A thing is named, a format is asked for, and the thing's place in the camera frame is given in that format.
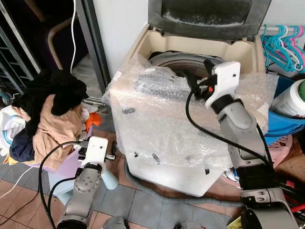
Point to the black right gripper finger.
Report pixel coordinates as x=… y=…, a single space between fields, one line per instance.
x=210 y=64
x=189 y=77

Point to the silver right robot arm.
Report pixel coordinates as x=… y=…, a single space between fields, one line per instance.
x=243 y=129

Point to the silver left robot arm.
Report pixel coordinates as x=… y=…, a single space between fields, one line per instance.
x=82 y=191

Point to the teal clothes hanger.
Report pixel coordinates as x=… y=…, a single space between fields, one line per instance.
x=288 y=52
x=269 y=47

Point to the beige top-load washing machine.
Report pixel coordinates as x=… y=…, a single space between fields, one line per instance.
x=162 y=176

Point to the pink clothes hanger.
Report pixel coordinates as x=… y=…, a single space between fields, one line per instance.
x=299 y=40

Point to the purple plastic stool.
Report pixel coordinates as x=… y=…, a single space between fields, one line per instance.
x=69 y=167

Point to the orange cloth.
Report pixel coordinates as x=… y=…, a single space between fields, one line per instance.
x=93 y=120

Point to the tan garment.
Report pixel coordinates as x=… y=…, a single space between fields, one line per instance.
x=52 y=131

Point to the light blue stool leg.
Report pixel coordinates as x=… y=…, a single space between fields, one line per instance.
x=109 y=179

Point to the dark grey washer lid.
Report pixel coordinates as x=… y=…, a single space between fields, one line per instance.
x=209 y=16

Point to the clear bubble wrap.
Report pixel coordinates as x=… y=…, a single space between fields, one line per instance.
x=152 y=124

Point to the navy garment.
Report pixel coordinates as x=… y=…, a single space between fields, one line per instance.
x=21 y=148

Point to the black garment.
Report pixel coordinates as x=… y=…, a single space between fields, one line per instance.
x=52 y=88

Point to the grey robot left foot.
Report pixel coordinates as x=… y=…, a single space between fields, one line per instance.
x=114 y=223

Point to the white garment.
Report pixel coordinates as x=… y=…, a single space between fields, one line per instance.
x=8 y=124

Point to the blue plastic basin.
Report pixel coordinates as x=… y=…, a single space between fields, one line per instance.
x=283 y=126

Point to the pink plastic stool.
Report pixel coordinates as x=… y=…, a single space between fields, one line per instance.
x=279 y=150

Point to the black and red toolbox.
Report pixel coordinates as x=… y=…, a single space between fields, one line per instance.
x=290 y=195

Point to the white tub with green lid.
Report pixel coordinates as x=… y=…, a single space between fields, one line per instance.
x=290 y=102

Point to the curved wooden chair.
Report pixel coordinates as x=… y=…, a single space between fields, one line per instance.
x=53 y=40

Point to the grey metal shelf rack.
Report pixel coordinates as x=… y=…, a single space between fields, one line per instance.
x=14 y=52

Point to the yellow plastic item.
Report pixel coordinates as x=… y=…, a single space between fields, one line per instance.
x=236 y=223

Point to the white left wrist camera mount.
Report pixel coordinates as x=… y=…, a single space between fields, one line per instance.
x=97 y=150

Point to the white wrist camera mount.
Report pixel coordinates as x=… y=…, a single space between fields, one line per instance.
x=97 y=150
x=226 y=78

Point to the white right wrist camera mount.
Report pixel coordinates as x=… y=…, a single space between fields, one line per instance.
x=226 y=78

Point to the silver hanger rail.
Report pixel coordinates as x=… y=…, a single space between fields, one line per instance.
x=274 y=29

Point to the dark grey door frame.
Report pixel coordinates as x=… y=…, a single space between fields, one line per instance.
x=93 y=43

